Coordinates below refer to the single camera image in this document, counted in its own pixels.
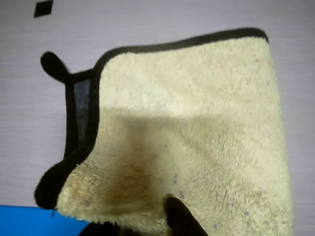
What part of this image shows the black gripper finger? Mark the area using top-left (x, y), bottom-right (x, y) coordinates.
top-left (82, 221), bottom-right (138, 236)
top-left (165, 196), bottom-right (208, 236)

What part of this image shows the beige towel with black edge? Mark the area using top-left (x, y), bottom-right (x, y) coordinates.
top-left (33, 27), bottom-right (295, 236)

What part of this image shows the black square tape marker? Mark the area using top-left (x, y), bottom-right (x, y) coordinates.
top-left (33, 0), bottom-right (54, 18)

